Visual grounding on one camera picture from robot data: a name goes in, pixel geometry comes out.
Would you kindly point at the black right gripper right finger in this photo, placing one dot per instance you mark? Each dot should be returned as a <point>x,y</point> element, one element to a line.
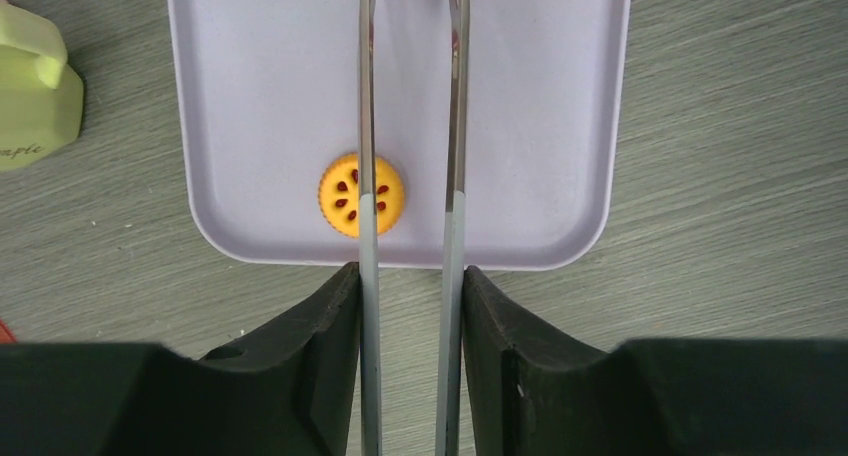
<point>534,390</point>

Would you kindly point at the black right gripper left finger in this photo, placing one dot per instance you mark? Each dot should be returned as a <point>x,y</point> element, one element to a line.
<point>285,388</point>

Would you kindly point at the metal serving tongs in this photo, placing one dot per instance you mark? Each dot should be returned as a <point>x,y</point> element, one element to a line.
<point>450,333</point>

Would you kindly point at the orange lotus-root cookie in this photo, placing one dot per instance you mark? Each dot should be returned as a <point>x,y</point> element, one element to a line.
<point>338,195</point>

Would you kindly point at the red round coaster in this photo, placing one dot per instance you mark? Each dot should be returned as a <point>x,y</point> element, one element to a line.
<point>6,335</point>

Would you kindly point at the lavender serving tray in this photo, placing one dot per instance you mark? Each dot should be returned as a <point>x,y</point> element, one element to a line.
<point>268,93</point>

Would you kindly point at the green mug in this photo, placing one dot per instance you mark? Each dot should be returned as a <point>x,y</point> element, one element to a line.
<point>42,97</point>

